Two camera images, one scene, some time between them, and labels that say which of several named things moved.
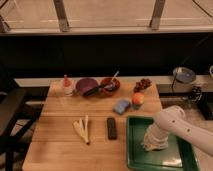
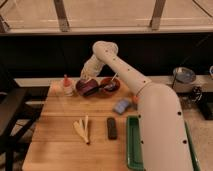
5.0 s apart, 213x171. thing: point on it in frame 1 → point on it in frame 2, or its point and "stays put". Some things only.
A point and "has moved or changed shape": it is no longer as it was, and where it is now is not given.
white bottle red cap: [67, 86] stays put
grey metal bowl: [184, 74] stays put
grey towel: [156, 145] has moved or changed shape
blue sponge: [121, 106] stays put
